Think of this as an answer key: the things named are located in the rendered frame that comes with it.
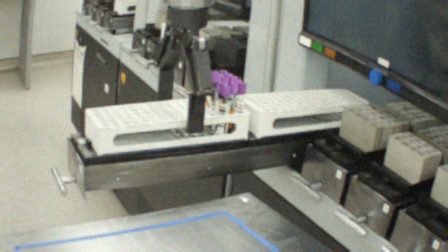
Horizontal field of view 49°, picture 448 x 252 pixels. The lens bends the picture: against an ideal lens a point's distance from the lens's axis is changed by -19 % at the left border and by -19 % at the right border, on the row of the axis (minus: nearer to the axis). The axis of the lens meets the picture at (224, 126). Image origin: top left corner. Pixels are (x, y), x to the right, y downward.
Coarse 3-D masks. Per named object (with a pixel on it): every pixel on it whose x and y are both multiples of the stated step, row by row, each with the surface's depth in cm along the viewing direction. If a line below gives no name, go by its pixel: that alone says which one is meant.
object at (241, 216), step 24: (144, 216) 79; (168, 216) 80; (192, 216) 81; (216, 216) 82; (240, 216) 82; (264, 216) 83; (0, 240) 65; (24, 240) 67; (48, 240) 68; (72, 240) 69; (96, 240) 71; (120, 240) 72; (144, 240) 73; (168, 240) 74; (192, 240) 75; (216, 240) 75; (240, 240) 76; (264, 240) 76; (288, 240) 76; (312, 240) 77
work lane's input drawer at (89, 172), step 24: (72, 144) 103; (216, 144) 107; (240, 144) 109; (264, 144) 112; (288, 144) 113; (72, 168) 103; (96, 168) 95; (120, 168) 98; (144, 168) 100; (168, 168) 103; (192, 168) 105; (216, 168) 107; (240, 168) 110; (264, 168) 113
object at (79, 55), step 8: (80, 40) 268; (80, 48) 269; (80, 56) 268; (80, 64) 269; (80, 72) 269; (72, 80) 287; (80, 80) 270; (80, 88) 271; (80, 96) 272; (80, 104) 272
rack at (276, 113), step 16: (256, 96) 119; (272, 96) 120; (288, 96) 121; (304, 96) 123; (320, 96) 124; (336, 96) 125; (352, 96) 128; (256, 112) 111; (272, 112) 111; (288, 112) 113; (304, 112) 115; (320, 112) 117; (336, 112) 127; (256, 128) 112; (272, 128) 112; (288, 128) 114; (304, 128) 116; (320, 128) 118
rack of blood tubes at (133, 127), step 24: (96, 120) 98; (120, 120) 101; (144, 120) 101; (168, 120) 102; (216, 120) 106; (240, 120) 108; (96, 144) 97; (120, 144) 104; (144, 144) 101; (168, 144) 103
